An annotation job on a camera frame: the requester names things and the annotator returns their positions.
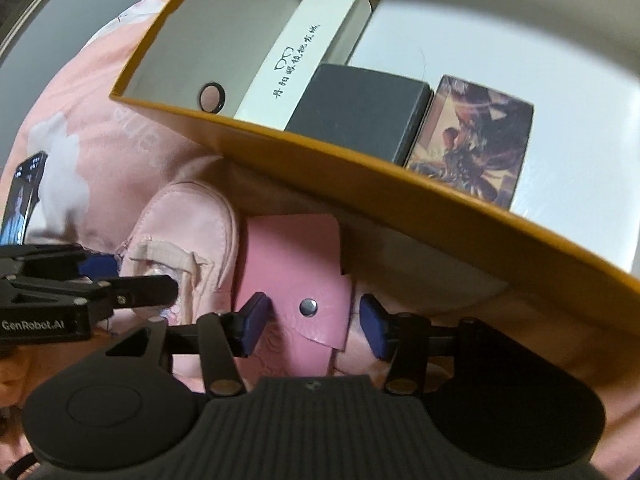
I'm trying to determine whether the pink leather wallet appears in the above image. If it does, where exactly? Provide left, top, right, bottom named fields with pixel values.
left=232, top=212, right=355, bottom=378

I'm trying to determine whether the printed card box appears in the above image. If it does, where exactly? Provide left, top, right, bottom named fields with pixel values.
left=404, top=74, right=535, bottom=212

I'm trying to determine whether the pink printed bed cover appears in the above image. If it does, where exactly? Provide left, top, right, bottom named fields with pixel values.
left=0, top=0, right=640, bottom=480

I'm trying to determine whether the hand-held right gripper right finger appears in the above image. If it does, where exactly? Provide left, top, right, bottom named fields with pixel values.
left=359, top=293, right=505, bottom=397

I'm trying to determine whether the small round black-rimmed mirror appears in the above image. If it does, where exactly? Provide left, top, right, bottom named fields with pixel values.
left=198, top=81, right=227, bottom=114

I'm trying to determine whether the yellow cardboard box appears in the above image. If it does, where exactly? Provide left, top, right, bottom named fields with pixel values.
left=109, top=0, right=640, bottom=321

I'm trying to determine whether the black smartphone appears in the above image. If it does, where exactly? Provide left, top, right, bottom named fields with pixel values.
left=0, top=151, right=49, bottom=247

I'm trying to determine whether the person's left hand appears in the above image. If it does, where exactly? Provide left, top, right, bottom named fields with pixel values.
left=0, top=346, right=38, bottom=408

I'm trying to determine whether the dark grey box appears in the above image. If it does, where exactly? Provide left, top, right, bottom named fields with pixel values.
left=284, top=63, right=433, bottom=165

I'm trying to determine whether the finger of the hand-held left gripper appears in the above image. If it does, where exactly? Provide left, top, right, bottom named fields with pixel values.
left=0, top=243, right=122, bottom=279
left=0, top=275, right=180, bottom=312

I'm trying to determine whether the small pink backpack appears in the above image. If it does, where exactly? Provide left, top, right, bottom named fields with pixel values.
left=114, top=180, right=241, bottom=328

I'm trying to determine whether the white glasses case box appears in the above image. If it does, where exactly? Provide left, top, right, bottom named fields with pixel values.
left=234, top=0, right=373, bottom=131

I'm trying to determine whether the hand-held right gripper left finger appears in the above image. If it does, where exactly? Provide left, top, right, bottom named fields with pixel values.
left=102, top=291, right=272, bottom=397

